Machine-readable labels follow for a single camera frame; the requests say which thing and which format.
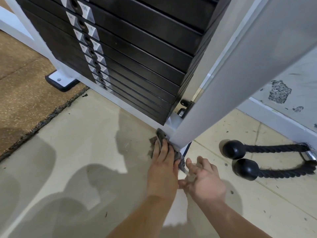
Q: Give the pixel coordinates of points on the brown rubber floor mat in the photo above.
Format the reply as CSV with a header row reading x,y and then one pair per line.
x,y
24,96

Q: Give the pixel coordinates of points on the person's right hand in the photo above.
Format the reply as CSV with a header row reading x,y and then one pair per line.
x,y
206,183

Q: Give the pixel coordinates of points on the person's left hand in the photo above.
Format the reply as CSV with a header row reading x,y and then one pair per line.
x,y
162,173

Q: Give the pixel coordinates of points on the person's left forearm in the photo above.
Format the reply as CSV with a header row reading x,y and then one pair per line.
x,y
146,218

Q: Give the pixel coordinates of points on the stack of black weight plates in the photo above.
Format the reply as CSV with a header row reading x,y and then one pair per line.
x,y
148,59

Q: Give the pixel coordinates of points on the grey cleaning cloth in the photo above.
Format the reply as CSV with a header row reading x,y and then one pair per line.
x,y
160,136

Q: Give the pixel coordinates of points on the black rubber frame foot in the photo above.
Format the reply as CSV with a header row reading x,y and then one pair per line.
x,y
62,84

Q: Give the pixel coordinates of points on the person's left fingers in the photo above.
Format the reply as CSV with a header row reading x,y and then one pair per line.
x,y
161,151

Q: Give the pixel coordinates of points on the white gym machine frame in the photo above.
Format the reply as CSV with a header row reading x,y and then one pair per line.
x,y
223,96

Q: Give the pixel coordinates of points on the person's right thumb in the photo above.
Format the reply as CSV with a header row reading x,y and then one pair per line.
x,y
186,183

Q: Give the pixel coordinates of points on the small black metal bracket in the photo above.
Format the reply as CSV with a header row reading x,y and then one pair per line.
x,y
187,103

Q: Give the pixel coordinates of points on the person's right forearm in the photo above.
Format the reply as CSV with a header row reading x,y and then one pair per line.
x,y
227,218

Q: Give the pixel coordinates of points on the person's right middle finger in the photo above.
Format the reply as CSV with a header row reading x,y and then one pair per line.
x,y
203,163

